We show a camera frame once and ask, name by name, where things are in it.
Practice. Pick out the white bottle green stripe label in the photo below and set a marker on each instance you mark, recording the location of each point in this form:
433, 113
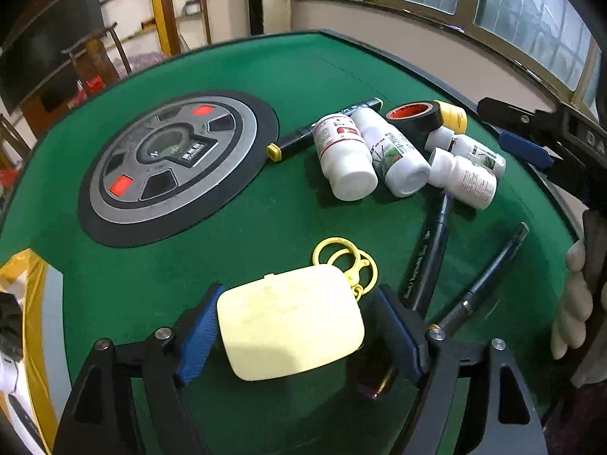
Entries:
461, 145

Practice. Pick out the red plastic bag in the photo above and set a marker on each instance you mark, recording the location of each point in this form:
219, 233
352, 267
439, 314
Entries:
93, 86

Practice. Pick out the black marker beige cap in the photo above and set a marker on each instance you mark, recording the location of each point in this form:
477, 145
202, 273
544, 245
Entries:
468, 302

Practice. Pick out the white tray with gold rim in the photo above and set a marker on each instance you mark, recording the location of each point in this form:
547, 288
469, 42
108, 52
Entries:
35, 381

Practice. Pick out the white bottle small text label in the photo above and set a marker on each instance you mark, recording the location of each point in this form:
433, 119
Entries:
469, 183

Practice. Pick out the yellow tape roll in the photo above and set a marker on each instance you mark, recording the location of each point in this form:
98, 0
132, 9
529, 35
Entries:
453, 117

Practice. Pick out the window with metal grille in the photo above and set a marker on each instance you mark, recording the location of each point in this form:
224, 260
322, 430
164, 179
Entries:
545, 40

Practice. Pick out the pale yellow plastic case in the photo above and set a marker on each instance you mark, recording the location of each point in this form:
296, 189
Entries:
289, 323

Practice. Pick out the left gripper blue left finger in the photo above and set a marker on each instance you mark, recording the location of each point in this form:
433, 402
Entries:
100, 415

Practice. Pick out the black flat television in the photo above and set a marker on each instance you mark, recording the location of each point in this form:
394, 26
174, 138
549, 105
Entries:
38, 50

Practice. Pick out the black marker purple cap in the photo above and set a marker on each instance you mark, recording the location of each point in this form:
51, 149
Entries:
423, 274

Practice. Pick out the white pill bottle red label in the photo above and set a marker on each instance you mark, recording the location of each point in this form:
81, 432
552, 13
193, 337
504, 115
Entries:
344, 157

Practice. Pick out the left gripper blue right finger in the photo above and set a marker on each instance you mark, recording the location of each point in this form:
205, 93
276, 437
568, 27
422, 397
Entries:
499, 417

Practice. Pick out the dark wooden chair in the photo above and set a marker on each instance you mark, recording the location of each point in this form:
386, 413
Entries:
93, 46

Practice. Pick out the black electrical tape roll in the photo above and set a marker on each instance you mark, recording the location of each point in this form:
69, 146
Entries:
416, 121

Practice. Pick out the round grey table centre console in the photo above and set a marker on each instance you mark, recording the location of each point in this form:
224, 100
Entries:
175, 165

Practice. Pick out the white bottle green plant label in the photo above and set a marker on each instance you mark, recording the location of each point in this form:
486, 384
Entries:
397, 162

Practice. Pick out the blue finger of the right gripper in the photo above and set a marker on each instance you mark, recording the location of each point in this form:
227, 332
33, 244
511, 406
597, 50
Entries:
520, 121
525, 149

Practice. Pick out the white gloved hand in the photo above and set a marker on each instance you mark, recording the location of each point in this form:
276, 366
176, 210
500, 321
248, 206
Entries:
575, 306

